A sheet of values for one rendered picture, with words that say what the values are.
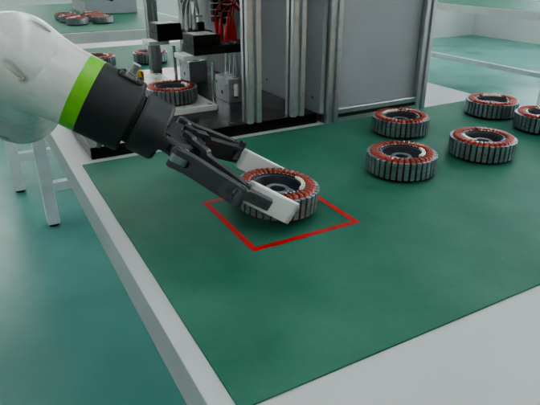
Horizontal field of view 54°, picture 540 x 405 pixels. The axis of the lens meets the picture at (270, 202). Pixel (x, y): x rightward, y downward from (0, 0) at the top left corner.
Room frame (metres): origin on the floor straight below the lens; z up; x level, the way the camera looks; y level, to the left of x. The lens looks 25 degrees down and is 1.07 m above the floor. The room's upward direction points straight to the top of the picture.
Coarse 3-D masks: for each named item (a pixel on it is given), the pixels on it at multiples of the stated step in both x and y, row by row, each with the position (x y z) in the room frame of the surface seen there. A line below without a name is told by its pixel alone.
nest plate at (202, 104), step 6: (198, 96) 1.18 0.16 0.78; (198, 102) 1.13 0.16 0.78; (204, 102) 1.13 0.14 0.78; (210, 102) 1.13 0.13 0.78; (180, 108) 1.08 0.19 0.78; (186, 108) 1.08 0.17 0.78; (192, 108) 1.09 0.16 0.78; (198, 108) 1.09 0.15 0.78; (204, 108) 1.10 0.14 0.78; (210, 108) 1.11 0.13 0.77; (216, 108) 1.11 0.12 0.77; (174, 114) 1.07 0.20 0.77; (180, 114) 1.07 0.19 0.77
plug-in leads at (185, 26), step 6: (180, 0) 1.44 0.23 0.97; (192, 0) 1.43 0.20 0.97; (186, 6) 1.40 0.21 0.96; (180, 12) 1.44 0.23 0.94; (186, 12) 1.40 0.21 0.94; (198, 12) 1.45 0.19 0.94; (180, 18) 1.41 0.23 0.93; (186, 18) 1.40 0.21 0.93; (192, 18) 1.44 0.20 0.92; (198, 18) 1.46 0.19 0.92; (186, 24) 1.40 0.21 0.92; (192, 24) 1.41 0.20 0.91; (198, 24) 1.44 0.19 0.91; (186, 30) 1.39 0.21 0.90
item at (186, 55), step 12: (192, 36) 1.14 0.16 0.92; (204, 36) 1.15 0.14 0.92; (216, 36) 1.16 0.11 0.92; (192, 48) 1.14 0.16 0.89; (204, 48) 1.15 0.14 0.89; (216, 48) 1.16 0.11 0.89; (228, 48) 1.17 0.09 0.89; (240, 48) 1.19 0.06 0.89; (228, 60) 1.23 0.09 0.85; (228, 72) 1.23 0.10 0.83
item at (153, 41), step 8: (152, 24) 1.38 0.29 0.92; (160, 24) 1.35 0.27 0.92; (168, 24) 1.36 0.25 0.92; (176, 24) 1.37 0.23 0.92; (152, 32) 1.38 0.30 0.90; (160, 32) 1.35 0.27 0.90; (168, 32) 1.36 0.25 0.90; (176, 32) 1.37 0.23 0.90; (184, 32) 1.38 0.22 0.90; (144, 40) 1.37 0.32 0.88; (152, 40) 1.36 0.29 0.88; (160, 40) 1.35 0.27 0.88; (168, 40) 1.36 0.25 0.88
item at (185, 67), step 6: (180, 60) 1.44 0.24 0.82; (192, 60) 1.40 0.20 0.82; (198, 60) 1.40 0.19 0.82; (204, 60) 1.40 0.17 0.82; (180, 66) 1.44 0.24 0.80; (186, 66) 1.40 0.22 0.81; (192, 66) 1.39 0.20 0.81; (198, 66) 1.39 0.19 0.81; (204, 66) 1.40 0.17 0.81; (180, 72) 1.44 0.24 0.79; (186, 72) 1.40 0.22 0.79; (192, 72) 1.38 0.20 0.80; (198, 72) 1.39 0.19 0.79; (204, 72) 1.40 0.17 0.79; (186, 78) 1.40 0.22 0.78; (192, 78) 1.38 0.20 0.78; (198, 78) 1.39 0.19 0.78; (204, 78) 1.40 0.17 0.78
